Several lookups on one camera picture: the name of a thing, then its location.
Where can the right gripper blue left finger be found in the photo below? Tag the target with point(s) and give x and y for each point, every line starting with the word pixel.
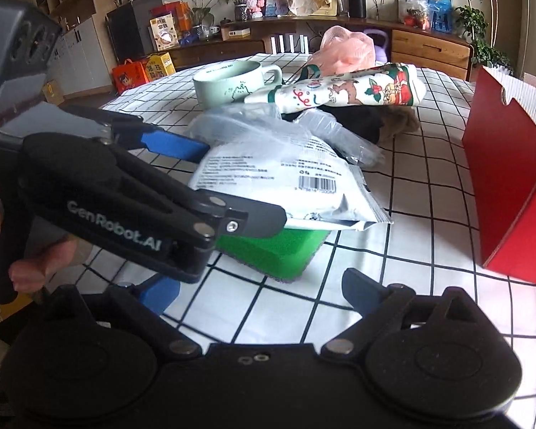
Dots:
pixel 138 309

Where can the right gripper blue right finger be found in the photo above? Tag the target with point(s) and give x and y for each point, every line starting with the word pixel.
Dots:
pixel 381 308

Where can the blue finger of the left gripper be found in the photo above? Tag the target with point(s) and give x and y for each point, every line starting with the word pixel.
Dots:
pixel 131 132
pixel 247 217

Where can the green sponge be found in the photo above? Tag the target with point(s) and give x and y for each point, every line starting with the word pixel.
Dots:
pixel 283 257

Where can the white plastic packet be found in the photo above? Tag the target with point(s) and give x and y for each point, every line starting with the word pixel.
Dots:
pixel 316 188

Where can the pink mesh bath pouf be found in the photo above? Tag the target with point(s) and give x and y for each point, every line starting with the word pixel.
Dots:
pixel 342 51

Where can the christmas print cloth bag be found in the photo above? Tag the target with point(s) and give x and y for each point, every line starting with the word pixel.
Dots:
pixel 389 84

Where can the black face mask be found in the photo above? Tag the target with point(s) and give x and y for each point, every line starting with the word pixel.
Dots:
pixel 375 123

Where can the person's left hand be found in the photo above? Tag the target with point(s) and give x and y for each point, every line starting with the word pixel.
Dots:
pixel 32 249

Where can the orange gift bag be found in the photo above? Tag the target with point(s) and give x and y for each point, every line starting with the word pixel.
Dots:
pixel 129 75

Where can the yellow box on floor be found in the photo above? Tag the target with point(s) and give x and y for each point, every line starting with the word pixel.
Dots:
pixel 158 66

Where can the snack box on cabinet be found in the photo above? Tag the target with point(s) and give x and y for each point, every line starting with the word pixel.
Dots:
pixel 164 32

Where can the black mini fridge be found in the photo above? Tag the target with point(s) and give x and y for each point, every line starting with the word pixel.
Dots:
pixel 129 29

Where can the mint green mug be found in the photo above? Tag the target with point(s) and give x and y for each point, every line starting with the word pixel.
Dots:
pixel 232 81

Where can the white router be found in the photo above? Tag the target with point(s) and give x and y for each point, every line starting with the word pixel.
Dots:
pixel 289 43

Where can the red cardboard box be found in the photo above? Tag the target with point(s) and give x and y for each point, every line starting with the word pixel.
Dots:
pixel 500 145

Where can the purple kettlebell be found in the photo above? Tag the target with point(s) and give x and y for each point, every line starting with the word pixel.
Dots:
pixel 381 41

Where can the black cylinder speaker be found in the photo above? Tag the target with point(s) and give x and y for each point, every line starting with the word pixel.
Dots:
pixel 357 9

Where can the bag of red snacks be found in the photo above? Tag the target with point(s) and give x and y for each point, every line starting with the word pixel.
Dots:
pixel 414 13

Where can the potted green tree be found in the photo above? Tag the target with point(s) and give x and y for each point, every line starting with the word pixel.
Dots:
pixel 482 35

